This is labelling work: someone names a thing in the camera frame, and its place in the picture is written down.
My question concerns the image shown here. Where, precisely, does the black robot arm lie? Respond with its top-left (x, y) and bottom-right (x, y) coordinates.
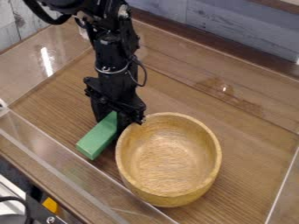
top-left (23, 0), bottom-right (146, 131)

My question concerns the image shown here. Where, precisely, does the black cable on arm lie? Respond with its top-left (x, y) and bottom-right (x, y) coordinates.
top-left (126, 55), bottom-right (149, 88)

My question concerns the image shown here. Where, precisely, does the clear acrylic front wall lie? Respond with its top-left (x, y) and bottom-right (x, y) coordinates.
top-left (0, 108), bottom-right (179, 224)

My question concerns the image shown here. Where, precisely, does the brown wooden bowl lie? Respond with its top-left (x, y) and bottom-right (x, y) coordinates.
top-left (117, 112), bottom-right (222, 207)

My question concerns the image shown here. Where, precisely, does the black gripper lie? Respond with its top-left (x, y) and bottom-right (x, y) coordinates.
top-left (83, 68), bottom-right (146, 134)

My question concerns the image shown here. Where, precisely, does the green rectangular block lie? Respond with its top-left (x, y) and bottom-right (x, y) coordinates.
top-left (77, 111), bottom-right (118, 160)

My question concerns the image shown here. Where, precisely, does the black cable bottom left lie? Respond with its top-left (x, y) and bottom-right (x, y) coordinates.
top-left (0, 195), bottom-right (34, 224)

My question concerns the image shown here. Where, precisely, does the yellow and black device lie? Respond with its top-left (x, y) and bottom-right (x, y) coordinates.
top-left (27, 194), bottom-right (82, 224)

